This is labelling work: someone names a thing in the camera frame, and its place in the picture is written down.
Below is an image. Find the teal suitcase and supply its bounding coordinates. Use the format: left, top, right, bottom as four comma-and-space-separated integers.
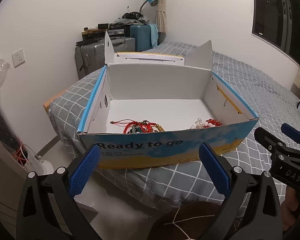
129, 24, 159, 52

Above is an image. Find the multicolour bead bracelet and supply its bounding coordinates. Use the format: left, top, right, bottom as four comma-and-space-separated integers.
129, 123, 151, 133

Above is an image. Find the grey suitcase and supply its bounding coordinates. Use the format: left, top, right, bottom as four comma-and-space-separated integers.
75, 37, 135, 79

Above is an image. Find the white cardboard shoe box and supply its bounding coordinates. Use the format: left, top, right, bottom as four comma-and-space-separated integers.
77, 36, 258, 169

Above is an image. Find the white wall socket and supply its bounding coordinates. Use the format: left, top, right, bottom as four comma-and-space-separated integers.
12, 48, 26, 68

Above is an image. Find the blue desk lamp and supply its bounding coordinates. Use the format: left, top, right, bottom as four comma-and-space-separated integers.
139, 0, 159, 14

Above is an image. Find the person right hand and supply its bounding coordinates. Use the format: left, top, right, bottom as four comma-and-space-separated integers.
281, 184, 300, 233

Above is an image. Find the pile of clothes on suitcase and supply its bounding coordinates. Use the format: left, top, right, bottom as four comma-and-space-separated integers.
115, 12, 149, 24

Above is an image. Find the grey checked bed cover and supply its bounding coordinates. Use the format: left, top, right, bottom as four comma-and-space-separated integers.
49, 42, 300, 211

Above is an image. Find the dark window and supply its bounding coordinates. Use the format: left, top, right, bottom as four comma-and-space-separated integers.
252, 0, 300, 64

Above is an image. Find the beige tied curtain corner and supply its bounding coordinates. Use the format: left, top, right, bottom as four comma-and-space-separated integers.
156, 0, 167, 33

